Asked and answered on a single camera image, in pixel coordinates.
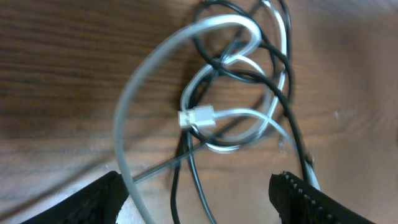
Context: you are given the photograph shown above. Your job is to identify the white cable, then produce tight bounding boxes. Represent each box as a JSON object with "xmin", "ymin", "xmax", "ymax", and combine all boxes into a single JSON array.
[{"xmin": 113, "ymin": 0, "xmax": 321, "ymax": 224}]

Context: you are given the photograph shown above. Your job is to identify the thick black cable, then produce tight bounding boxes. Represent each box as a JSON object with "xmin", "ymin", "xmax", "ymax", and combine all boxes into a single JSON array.
[{"xmin": 169, "ymin": 0, "xmax": 313, "ymax": 224}]

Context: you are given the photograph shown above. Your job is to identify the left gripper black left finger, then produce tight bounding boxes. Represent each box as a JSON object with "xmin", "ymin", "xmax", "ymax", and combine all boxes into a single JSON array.
[{"xmin": 23, "ymin": 171, "xmax": 129, "ymax": 224}]

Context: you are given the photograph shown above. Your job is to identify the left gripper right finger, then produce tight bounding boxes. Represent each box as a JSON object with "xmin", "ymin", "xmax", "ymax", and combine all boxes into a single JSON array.
[{"xmin": 269, "ymin": 171, "xmax": 373, "ymax": 224}]

